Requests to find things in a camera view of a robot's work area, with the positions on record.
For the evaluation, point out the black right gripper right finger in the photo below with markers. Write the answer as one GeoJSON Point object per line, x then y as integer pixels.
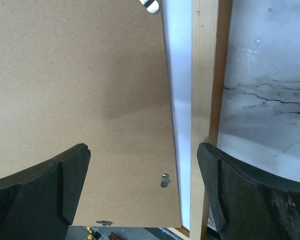
{"type": "Point", "coordinates": [248, 203]}

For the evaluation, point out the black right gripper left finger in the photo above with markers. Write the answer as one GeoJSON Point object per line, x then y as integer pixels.
{"type": "Point", "coordinates": [40, 202]}

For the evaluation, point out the brown frame backing board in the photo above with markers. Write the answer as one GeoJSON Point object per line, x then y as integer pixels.
{"type": "Point", "coordinates": [92, 72]}

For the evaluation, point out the brown wooden picture frame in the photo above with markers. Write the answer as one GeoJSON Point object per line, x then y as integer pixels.
{"type": "Point", "coordinates": [210, 26]}

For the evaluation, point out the flower field photo print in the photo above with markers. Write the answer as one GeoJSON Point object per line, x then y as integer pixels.
{"type": "Point", "coordinates": [177, 25]}

